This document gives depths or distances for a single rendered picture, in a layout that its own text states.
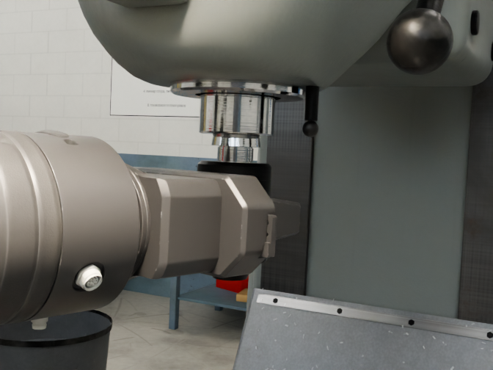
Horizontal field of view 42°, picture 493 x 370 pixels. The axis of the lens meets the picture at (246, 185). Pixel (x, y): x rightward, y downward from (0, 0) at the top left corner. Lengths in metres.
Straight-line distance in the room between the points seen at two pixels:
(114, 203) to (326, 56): 0.15
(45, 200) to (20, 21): 6.45
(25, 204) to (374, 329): 0.55
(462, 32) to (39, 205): 0.32
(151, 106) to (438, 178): 4.95
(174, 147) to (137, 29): 5.11
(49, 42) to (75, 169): 6.13
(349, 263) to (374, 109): 0.18
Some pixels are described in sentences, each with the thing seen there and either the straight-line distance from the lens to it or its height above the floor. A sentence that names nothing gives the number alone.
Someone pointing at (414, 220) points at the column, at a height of 1.20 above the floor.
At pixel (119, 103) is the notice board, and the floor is 1.64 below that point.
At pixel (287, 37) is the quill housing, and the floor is 1.33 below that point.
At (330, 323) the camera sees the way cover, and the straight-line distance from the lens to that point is 0.78.
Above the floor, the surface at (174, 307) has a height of 0.16.
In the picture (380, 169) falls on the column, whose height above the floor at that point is 1.26.
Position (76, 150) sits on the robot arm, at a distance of 0.30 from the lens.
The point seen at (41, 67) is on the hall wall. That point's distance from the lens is 6.46.
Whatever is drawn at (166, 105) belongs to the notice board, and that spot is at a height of 1.62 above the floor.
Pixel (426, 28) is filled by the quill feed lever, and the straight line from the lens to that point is 0.30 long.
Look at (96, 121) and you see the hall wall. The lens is 5.96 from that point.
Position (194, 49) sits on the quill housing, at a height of 1.32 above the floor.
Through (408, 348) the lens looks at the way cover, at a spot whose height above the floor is 1.06.
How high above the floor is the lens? 1.27
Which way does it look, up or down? 3 degrees down
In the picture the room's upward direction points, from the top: 3 degrees clockwise
